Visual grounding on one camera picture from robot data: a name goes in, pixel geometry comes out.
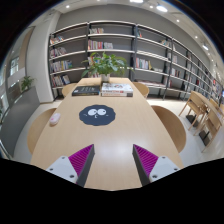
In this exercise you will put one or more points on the black book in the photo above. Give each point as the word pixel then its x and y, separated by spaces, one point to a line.
pixel 86 90

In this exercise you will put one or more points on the small plant at window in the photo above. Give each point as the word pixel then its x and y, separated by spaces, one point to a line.
pixel 26 83

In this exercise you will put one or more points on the large grey bookshelf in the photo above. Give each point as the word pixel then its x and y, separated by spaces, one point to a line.
pixel 165 65

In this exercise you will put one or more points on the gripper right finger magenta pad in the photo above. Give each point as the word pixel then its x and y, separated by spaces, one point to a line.
pixel 150 167

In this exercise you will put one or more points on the green potted plant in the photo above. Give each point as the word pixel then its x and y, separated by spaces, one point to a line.
pixel 104 65

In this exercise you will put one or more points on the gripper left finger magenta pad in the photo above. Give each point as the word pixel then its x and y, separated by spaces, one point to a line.
pixel 74 168

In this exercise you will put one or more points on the white book stack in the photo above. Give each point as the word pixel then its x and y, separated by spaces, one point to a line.
pixel 116 89

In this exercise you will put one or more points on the wooden chair at side table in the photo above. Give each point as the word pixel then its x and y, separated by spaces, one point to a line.
pixel 196 105

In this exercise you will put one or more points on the wooden chair far right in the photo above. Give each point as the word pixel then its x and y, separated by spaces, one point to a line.
pixel 144 90

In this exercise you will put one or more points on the wooden chair far left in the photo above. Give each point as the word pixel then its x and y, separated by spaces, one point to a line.
pixel 67 88

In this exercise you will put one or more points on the wooden side table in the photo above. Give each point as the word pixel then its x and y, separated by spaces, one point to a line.
pixel 208 103

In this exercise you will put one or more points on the wooden chair near left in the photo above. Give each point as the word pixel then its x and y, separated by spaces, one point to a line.
pixel 37 127

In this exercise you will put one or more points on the wooden chair near right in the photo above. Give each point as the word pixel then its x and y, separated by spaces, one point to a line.
pixel 173 125

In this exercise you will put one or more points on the dark round cartoon mouse pad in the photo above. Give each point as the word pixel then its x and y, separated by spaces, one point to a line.
pixel 97 115

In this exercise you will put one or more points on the white pink computer mouse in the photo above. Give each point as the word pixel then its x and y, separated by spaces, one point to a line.
pixel 54 118

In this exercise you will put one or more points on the long wooden table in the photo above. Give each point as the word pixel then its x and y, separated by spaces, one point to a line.
pixel 113 166

